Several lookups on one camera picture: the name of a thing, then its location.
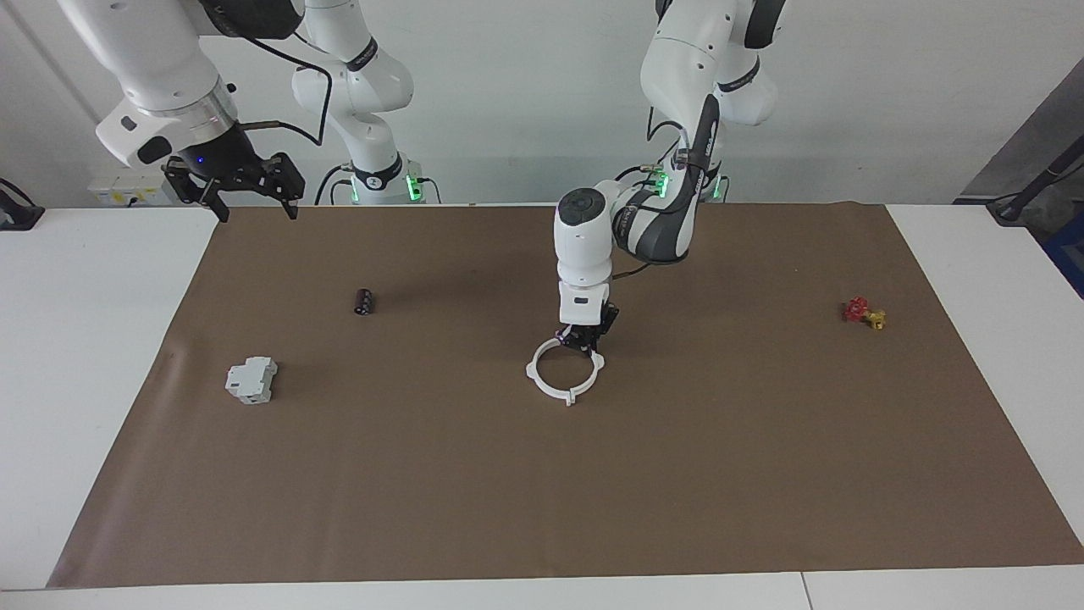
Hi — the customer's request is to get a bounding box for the white half-ring pipe clamp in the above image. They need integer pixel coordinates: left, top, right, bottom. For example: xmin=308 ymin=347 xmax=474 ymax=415
xmin=562 ymin=343 xmax=606 ymax=408
xmin=525 ymin=337 xmax=573 ymax=408

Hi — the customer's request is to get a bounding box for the white power strip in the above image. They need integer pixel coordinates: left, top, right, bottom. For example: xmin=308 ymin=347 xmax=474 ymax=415
xmin=87 ymin=176 xmax=166 ymax=207

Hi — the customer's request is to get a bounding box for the brown paper table mat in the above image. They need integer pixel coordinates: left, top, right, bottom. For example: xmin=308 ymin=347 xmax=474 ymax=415
xmin=47 ymin=202 xmax=1084 ymax=589

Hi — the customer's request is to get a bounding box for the white circuit breaker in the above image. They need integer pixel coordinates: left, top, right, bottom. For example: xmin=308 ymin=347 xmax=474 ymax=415
xmin=224 ymin=356 xmax=279 ymax=405

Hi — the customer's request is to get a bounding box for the red and yellow valve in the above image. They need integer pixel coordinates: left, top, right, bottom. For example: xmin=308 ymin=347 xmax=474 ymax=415
xmin=843 ymin=297 xmax=888 ymax=331

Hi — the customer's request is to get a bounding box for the black tripod stand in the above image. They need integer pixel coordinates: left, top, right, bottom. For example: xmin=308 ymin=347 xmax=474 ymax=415
xmin=987 ymin=136 xmax=1084 ymax=225

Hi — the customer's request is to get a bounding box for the blue crate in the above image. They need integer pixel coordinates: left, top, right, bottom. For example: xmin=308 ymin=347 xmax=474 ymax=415
xmin=1043 ymin=212 xmax=1084 ymax=299

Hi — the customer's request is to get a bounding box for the black right base cable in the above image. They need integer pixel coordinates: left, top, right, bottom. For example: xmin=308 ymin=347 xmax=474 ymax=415
xmin=313 ymin=164 xmax=355 ymax=206

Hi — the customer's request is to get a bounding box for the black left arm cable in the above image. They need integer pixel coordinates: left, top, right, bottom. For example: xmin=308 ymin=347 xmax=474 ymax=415
xmin=614 ymin=102 xmax=729 ymax=280

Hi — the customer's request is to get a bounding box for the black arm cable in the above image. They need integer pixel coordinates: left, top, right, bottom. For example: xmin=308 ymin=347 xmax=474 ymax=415
xmin=614 ymin=102 xmax=729 ymax=280
xmin=237 ymin=34 xmax=333 ymax=147

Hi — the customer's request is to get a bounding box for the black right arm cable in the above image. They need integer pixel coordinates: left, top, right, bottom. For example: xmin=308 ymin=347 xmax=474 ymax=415
xmin=237 ymin=34 xmax=333 ymax=147

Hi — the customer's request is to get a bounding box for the black table clamp mount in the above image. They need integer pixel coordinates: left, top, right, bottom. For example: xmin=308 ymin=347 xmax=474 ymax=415
xmin=0 ymin=178 xmax=45 ymax=231

